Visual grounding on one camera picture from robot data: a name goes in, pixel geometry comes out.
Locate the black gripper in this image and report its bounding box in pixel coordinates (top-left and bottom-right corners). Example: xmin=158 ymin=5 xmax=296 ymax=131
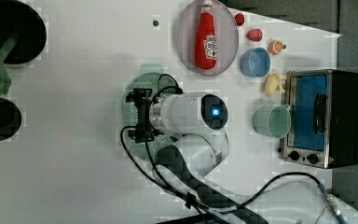
xmin=126 ymin=88 xmax=160 ymax=143

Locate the green plastic strainer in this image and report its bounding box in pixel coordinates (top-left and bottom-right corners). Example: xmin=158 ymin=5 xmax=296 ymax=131
xmin=121 ymin=63 xmax=183 ymax=161

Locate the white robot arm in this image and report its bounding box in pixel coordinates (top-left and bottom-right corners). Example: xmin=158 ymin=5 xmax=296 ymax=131
xmin=120 ymin=87 xmax=268 ymax=224

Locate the red ketchup bottle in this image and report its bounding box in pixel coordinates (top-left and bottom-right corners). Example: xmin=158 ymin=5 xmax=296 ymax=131
xmin=194 ymin=0 xmax=218 ymax=70

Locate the blue bowl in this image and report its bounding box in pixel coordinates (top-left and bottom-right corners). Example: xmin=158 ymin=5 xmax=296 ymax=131
xmin=240 ymin=48 xmax=271 ymax=77

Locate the grey round plate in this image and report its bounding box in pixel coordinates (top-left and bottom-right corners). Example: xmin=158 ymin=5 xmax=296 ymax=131
xmin=175 ymin=0 xmax=239 ymax=76

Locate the green mug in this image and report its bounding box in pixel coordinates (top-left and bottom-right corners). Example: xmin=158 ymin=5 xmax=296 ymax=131
xmin=253 ymin=105 xmax=292 ymax=139

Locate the yellow banana toy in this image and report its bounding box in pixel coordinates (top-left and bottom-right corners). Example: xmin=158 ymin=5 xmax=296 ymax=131
xmin=265 ymin=69 xmax=286 ymax=97

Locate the pink strawberry toy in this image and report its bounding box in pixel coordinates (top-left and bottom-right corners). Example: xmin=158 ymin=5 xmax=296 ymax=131
xmin=246 ymin=29 xmax=263 ymax=42

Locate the dark red strawberry toy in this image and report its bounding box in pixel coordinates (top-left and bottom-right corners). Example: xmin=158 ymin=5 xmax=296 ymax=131
xmin=234 ymin=13 xmax=245 ymax=26

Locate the orange slice toy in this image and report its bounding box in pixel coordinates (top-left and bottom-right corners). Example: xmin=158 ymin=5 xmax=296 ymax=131
xmin=268 ymin=40 xmax=286 ymax=55

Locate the black toaster oven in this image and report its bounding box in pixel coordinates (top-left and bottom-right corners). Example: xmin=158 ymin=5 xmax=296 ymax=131
xmin=282 ymin=69 xmax=358 ymax=169

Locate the black round pot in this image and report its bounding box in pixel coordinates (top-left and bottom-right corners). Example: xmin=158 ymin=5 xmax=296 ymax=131
xmin=0 ymin=0 xmax=47 ymax=64

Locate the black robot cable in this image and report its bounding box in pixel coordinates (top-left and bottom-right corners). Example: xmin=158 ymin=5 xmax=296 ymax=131
xmin=119 ymin=73 xmax=349 ymax=224

